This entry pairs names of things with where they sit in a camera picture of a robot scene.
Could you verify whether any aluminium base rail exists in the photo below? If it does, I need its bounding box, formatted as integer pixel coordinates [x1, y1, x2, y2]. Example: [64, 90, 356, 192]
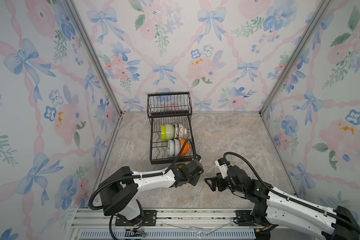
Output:
[64, 207, 328, 240]

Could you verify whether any black wire dish rack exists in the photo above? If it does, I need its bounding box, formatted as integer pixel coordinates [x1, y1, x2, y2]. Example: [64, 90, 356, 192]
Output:
[147, 92, 196, 165]

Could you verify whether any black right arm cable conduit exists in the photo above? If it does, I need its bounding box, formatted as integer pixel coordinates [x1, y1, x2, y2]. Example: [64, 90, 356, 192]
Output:
[222, 151, 360, 240]

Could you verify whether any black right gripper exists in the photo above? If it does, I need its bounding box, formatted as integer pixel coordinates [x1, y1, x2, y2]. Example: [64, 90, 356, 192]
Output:
[203, 170, 245, 196]

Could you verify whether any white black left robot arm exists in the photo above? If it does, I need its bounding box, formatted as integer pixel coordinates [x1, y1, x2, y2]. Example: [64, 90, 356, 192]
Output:
[91, 160, 204, 222]

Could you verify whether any blue yellow patterned bowl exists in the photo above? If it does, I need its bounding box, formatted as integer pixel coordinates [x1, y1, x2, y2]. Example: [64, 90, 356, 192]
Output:
[174, 124, 183, 139]

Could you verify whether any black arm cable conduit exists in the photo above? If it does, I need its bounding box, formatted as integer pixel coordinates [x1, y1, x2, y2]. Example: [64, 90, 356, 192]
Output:
[87, 138, 197, 240]
[222, 151, 360, 240]

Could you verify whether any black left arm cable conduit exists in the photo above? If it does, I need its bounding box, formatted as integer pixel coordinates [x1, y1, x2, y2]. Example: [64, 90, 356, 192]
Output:
[87, 138, 197, 240]

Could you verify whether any teal striped bowl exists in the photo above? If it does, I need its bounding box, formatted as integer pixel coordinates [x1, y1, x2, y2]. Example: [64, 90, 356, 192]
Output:
[167, 140, 176, 158]

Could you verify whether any pink striped bowl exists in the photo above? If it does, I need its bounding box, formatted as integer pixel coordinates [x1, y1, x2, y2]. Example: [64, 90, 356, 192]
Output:
[174, 139, 182, 156]

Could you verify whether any lime green bowl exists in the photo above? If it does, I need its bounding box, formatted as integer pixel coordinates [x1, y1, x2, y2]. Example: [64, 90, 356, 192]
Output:
[161, 125, 167, 142]

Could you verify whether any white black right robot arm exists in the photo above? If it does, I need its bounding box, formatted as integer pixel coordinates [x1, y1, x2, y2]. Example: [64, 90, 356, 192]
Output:
[205, 166, 360, 240]

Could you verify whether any aluminium corner post right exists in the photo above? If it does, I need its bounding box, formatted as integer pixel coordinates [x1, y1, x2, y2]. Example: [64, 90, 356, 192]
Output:
[259, 0, 332, 117]

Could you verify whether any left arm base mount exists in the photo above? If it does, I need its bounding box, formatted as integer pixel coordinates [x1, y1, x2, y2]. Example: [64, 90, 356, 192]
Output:
[115, 210, 157, 227]

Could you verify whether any aluminium corner post left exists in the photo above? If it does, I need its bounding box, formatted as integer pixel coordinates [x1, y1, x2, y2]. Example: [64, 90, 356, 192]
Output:
[62, 0, 122, 117]

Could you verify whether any orange white bowl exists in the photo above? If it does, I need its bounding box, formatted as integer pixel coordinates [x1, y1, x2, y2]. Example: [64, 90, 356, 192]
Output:
[180, 139, 190, 156]

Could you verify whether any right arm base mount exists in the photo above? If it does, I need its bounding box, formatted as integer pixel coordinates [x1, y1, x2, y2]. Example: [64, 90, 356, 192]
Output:
[234, 209, 279, 227]

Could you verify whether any aluminium corner post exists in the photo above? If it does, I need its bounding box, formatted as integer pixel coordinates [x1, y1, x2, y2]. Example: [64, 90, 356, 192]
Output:
[62, 0, 122, 117]
[259, 0, 332, 117]

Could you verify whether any white maroon patterned bowl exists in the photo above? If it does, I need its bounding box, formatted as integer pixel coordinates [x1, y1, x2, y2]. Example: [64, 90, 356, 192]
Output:
[179, 125, 188, 139]

